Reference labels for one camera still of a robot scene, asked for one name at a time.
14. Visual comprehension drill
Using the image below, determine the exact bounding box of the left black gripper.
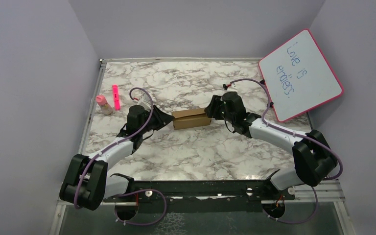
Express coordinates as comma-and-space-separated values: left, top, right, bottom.
139, 104, 174, 134

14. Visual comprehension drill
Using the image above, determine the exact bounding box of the brown cardboard box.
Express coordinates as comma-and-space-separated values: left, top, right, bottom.
172, 108, 211, 130

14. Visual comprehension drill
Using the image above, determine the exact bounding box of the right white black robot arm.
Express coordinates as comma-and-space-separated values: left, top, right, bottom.
205, 92, 339, 199

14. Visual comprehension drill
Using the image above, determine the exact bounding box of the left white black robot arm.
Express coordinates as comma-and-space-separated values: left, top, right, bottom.
59, 105, 174, 211

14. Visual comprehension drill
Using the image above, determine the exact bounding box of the pink highlighter marker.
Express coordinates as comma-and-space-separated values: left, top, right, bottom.
112, 84, 121, 110

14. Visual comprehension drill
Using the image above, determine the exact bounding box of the small pink capped bottle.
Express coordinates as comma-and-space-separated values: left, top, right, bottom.
95, 95, 113, 115

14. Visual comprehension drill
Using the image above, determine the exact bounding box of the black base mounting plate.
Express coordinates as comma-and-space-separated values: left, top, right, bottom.
103, 180, 295, 213

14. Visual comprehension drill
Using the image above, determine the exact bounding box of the pink framed whiteboard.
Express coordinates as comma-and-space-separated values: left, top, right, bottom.
258, 29, 343, 122

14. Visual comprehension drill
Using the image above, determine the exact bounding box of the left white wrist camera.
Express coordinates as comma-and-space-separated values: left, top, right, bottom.
137, 94, 152, 112

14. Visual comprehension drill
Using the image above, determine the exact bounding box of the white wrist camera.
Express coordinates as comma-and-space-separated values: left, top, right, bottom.
137, 94, 152, 112
222, 83, 238, 92

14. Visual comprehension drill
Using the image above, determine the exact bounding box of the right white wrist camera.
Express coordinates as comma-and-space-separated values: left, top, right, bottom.
222, 83, 238, 92

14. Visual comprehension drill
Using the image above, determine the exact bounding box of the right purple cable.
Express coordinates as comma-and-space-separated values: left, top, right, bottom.
223, 78, 344, 225

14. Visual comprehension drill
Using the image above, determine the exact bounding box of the aluminium extrusion frame rail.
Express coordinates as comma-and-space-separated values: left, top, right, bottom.
57, 182, 346, 206

